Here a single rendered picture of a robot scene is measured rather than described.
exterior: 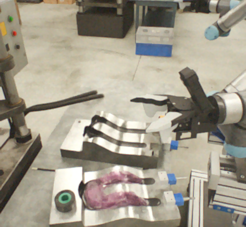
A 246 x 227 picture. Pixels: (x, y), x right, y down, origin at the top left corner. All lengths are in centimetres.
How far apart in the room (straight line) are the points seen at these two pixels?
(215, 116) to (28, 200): 93
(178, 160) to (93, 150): 134
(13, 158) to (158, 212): 81
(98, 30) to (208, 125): 471
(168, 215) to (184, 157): 149
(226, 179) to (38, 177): 85
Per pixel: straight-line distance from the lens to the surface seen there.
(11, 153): 158
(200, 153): 268
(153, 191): 121
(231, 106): 66
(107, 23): 519
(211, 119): 67
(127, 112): 172
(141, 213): 112
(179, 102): 63
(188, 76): 59
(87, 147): 134
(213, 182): 117
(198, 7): 166
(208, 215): 199
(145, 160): 132
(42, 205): 128
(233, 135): 75
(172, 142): 146
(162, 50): 445
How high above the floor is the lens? 181
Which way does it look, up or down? 35 degrees down
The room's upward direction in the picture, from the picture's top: straight up
